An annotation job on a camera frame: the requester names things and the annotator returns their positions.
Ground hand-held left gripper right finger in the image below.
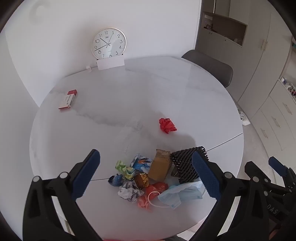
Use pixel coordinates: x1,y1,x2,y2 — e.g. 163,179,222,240
191,149,270,241

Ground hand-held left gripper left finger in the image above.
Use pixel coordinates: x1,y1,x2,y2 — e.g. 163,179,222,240
22,149,102,241

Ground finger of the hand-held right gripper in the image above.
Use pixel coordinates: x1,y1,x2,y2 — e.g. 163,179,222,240
244,161,272,186
268,156,296,186

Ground black foam mesh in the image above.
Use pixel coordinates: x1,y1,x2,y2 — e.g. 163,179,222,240
170,146,209,184

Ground blue face mask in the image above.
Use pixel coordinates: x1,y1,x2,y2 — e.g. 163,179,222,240
148,181,206,209

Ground dark blue wrapper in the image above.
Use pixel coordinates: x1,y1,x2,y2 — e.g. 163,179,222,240
108,174,124,186

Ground yellow green paper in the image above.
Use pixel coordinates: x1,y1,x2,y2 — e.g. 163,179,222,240
115,160,136,180

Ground brown cardboard box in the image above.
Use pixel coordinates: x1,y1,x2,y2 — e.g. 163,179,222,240
147,149,173,181

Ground white paper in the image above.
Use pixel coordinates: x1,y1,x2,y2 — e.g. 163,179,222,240
118,181,144,203

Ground red plastic bag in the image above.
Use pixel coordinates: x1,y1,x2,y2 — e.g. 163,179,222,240
145,182,169,197

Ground brown snack wrapper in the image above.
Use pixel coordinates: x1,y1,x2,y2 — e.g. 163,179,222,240
134,173,150,189

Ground colourful blue printed wrapper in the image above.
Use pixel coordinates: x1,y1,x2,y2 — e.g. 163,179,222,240
130,153,153,173

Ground pink plastic bag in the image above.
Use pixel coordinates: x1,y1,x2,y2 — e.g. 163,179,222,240
137,195,153,210

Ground beige drawer cabinet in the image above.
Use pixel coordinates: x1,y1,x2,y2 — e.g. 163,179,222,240
251,80,296,154

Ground white cloth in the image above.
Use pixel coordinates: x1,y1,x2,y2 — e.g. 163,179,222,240
238,111,251,126

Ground red crumpled paper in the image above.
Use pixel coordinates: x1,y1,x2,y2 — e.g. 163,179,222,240
159,117,177,134

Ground red and white box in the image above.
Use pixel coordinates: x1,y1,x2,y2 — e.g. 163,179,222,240
58,89,78,111

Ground bottles on shelf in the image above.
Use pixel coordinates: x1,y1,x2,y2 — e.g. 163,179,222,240
280,77,296,99

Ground grey chair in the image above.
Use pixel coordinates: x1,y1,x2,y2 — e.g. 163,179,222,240
181,49,233,88

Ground white paper card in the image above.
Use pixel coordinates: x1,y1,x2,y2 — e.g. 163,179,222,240
96,56,125,71

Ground beige tall cabinet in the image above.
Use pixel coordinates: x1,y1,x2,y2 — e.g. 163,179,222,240
194,0,294,102

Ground round white wall clock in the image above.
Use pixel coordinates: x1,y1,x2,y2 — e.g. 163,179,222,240
91,27,127,60

